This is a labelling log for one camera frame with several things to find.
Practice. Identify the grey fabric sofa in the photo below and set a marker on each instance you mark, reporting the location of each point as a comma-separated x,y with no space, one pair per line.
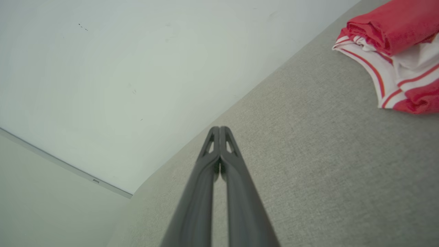
325,154

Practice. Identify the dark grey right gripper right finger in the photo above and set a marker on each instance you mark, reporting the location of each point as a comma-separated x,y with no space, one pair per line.
245,206

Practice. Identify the red and white basketball jersey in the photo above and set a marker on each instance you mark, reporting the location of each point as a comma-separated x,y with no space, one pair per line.
394,27

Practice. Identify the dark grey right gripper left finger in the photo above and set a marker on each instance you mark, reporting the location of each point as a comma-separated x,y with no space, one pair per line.
195,206

